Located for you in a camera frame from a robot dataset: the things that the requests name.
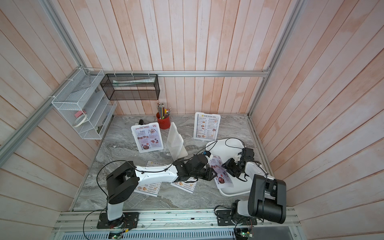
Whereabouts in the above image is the special menu sheet top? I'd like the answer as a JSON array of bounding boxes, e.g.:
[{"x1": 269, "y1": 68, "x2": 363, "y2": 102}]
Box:
[{"x1": 133, "y1": 125, "x2": 163, "y2": 151}]

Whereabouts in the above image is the red metal pen cup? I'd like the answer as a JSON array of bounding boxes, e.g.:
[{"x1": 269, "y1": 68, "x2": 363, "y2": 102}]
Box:
[{"x1": 156, "y1": 113, "x2": 171, "y2": 130}]

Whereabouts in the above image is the white tape roll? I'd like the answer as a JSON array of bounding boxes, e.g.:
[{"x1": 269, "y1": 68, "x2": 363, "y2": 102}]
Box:
[{"x1": 73, "y1": 114, "x2": 88, "y2": 128}]

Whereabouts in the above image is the white wire mesh shelf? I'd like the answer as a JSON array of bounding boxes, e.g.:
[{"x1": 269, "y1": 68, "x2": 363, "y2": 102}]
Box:
[{"x1": 52, "y1": 68, "x2": 117, "y2": 140}]

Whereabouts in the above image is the pink tape roll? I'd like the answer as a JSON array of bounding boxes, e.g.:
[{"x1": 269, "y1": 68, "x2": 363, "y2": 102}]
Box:
[{"x1": 74, "y1": 111, "x2": 86, "y2": 118}]

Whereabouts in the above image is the white plastic tray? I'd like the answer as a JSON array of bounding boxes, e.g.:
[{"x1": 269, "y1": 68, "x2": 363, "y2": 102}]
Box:
[{"x1": 206, "y1": 138, "x2": 266, "y2": 197}]

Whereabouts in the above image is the pencils and pens bundle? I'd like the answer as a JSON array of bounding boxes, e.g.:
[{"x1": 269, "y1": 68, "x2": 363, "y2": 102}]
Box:
[{"x1": 157, "y1": 103, "x2": 171, "y2": 120}]

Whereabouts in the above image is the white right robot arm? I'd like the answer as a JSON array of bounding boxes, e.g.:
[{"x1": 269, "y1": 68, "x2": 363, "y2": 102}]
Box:
[{"x1": 222, "y1": 148, "x2": 287, "y2": 224}]

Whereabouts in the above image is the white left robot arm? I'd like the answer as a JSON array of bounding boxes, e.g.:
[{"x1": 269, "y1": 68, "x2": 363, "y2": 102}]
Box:
[{"x1": 106, "y1": 153, "x2": 218, "y2": 222}]

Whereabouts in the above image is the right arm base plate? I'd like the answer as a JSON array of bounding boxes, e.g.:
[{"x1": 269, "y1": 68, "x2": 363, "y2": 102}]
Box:
[{"x1": 215, "y1": 209, "x2": 258, "y2": 227}]

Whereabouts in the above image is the special menu sheet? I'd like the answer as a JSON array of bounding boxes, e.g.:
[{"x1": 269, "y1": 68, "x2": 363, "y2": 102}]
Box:
[
  {"x1": 209, "y1": 155, "x2": 234, "y2": 189},
  {"x1": 133, "y1": 125, "x2": 163, "y2": 151}
]

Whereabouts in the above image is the Dim Sum Inn menu front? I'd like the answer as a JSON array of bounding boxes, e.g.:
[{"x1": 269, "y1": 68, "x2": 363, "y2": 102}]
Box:
[{"x1": 171, "y1": 182, "x2": 197, "y2": 194}]

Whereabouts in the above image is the white menu holder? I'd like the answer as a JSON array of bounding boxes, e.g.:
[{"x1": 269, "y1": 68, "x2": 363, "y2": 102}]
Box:
[
  {"x1": 130, "y1": 121, "x2": 165, "y2": 154},
  {"x1": 167, "y1": 122, "x2": 188, "y2": 161},
  {"x1": 193, "y1": 111, "x2": 222, "y2": 142}
]

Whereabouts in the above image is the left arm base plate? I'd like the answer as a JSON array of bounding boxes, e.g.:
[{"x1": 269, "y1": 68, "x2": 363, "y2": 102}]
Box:
[{"x1": 97, "y1": 212, "x2": 140, "y2": 230}]

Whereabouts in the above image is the aluminium front rail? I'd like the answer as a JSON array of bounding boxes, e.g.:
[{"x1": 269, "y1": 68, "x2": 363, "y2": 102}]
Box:
[{"x1": 50, "y1": 208, "x2": 307, "y2": 240}]

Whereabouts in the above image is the black mesh basket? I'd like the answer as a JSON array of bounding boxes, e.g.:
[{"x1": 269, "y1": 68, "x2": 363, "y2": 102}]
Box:
[{"x1": 101, "y1": 73, "x2": 160, "y2": 101}]

